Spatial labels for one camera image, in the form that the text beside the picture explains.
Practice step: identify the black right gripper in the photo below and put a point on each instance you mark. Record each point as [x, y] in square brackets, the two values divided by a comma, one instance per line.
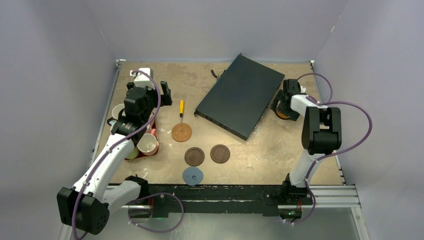
[281, 101]

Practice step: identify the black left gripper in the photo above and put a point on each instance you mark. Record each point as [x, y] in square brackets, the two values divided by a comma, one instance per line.
[166, 100]

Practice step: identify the orange smiley coaster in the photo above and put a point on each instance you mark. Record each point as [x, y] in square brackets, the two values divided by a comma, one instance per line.
[281, 115]

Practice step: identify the dark wooden coaster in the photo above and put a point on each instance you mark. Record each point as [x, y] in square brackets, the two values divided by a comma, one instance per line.
[220, 153]
[194, 156]

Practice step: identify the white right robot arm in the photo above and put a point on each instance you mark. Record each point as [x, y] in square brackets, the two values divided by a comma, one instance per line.
[321, 135]

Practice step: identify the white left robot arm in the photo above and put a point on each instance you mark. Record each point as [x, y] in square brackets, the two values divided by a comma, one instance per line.
[88, 204]

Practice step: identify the woven cork coaster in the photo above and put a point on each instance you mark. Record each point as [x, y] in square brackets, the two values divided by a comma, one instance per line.
[181, 132]

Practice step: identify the green cup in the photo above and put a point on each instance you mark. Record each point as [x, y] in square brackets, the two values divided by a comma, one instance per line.
[133, 154]

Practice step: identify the blue grey smiley coaster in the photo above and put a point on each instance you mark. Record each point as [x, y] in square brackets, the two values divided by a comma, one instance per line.
[192, 176]

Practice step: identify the dark flat metal box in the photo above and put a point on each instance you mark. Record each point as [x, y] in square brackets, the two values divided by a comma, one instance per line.
[240, 96]

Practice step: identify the pink mug front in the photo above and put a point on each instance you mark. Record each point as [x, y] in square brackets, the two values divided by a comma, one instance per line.
[149, 144]

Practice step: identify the yellow handled screwdriver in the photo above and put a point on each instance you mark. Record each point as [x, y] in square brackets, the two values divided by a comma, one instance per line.
[181, 111]

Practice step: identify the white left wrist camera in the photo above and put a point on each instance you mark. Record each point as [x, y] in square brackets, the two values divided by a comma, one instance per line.
[141, 80]

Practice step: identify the black handled pliers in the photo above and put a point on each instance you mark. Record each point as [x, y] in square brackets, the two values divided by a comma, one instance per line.
[215, 75]

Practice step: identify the aluminium table rail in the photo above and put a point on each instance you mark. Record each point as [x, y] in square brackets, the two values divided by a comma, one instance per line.
[119, 64]

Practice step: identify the black front base frame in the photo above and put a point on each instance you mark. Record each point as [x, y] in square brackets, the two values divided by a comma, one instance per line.
[267, 200]

